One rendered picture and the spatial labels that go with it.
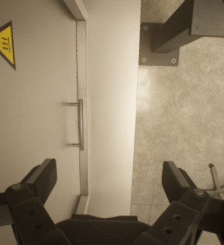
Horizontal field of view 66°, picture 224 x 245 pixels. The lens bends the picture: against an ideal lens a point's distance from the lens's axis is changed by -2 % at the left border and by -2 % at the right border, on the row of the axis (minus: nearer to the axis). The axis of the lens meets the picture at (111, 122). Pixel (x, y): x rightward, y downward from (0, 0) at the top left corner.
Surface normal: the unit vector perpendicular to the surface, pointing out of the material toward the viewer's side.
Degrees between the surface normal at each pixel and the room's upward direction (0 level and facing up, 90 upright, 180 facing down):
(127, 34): 0
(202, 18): 0
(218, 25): 0
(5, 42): 90
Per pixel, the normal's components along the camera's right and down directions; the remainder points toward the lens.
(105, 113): -0.03, 0.25
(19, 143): 1.00, 0.03
